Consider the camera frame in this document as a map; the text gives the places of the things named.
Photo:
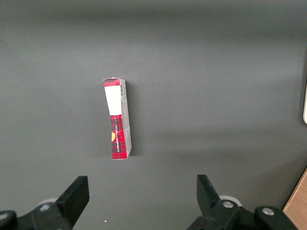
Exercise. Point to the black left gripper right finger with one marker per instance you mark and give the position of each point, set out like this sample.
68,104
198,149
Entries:
211,206

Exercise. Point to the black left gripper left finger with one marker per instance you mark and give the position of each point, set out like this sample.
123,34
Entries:
69,203

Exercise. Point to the cream rectangular plastic tray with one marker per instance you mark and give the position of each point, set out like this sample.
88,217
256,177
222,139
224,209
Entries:
305,103

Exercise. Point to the red plaid cardboard box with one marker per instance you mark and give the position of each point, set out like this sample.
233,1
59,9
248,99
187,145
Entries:
118,136

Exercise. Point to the oak wooden drawer cabinet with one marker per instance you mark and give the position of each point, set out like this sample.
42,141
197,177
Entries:
298,208

